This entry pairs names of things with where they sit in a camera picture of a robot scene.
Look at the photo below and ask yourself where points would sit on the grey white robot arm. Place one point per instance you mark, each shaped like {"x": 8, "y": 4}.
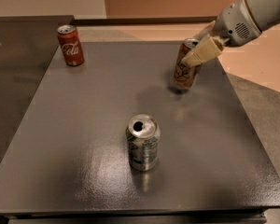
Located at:
{"x": 266, "y": 14}

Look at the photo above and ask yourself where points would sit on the silver green 7up can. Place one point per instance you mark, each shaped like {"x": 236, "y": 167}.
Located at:
{"x": 143, "y": 136}

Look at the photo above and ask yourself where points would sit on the red Coca-Cola can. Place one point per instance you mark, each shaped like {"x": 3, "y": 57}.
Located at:
{"x": 70, "y": 45}

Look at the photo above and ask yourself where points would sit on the orange soda can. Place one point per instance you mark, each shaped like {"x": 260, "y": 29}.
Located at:
{"x": 185, "y": 76}

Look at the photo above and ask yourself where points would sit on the dark side counter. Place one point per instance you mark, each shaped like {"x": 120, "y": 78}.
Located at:
{"x": 27, "y": 46}

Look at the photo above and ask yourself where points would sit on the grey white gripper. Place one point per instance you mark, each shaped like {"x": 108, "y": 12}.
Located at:
{"x": 234, "y": 23}

